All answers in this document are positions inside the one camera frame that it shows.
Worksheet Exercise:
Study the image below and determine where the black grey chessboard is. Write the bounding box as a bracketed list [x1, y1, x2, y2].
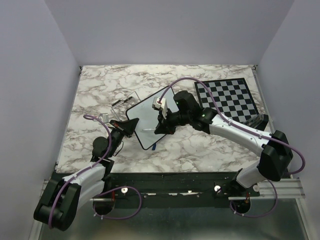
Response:
[194, 78, 259, 123]

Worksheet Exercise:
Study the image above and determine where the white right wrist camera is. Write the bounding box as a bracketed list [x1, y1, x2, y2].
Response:
[152, 97, 168, 119]

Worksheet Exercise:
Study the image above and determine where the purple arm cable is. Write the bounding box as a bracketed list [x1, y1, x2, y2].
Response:
[159, 77, 306, 175]
[48, 114, 112, 230]

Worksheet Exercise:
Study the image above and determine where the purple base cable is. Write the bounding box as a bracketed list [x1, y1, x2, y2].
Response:
[229, 178, 278, 218]
[92, 186, 143, 221]

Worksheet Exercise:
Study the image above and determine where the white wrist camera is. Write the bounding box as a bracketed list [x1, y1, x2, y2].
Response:
[98, 113, 109, 124]
[152, 97, 168, 119]

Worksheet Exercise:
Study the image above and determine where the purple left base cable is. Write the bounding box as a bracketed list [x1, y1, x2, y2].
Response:
[92, 186, 143, 221]

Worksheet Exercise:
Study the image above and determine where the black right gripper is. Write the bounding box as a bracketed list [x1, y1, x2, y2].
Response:
[154, 107, 191, 135]

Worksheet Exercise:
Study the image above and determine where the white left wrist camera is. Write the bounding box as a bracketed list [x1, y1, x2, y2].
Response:
[98, 113, 109, 124]

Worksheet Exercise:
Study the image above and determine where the white whiteboard marker pen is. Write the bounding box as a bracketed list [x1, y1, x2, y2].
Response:
[142, 128, 156, 132]

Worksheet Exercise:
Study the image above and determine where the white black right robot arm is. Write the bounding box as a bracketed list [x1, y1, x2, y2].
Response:
[152, 90, 293, 196]

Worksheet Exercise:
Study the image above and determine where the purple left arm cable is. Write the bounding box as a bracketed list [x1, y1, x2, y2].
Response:
[48, 114, 112, 230]

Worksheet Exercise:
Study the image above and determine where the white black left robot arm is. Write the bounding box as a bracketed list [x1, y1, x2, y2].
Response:
[33, 118, 139, 231]

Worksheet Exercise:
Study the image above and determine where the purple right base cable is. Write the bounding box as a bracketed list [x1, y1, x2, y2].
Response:
[229, 178, 278, 218]

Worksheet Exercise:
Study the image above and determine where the silver wire whiteboard stand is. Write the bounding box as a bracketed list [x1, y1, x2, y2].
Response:
[111, 91, 141, 121]

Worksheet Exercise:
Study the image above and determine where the black framed whiteboard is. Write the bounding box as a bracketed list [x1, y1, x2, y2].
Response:
[125, 87, 167, 150]

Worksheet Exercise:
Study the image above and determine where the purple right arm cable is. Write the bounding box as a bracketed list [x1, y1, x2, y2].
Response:
[159, 77, 306, 175]

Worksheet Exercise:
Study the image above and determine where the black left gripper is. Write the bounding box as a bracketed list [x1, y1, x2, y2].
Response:
[107, 117, 139, 158]

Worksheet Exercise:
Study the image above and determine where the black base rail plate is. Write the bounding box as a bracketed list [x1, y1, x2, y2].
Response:
[93, 172, 260, 209]

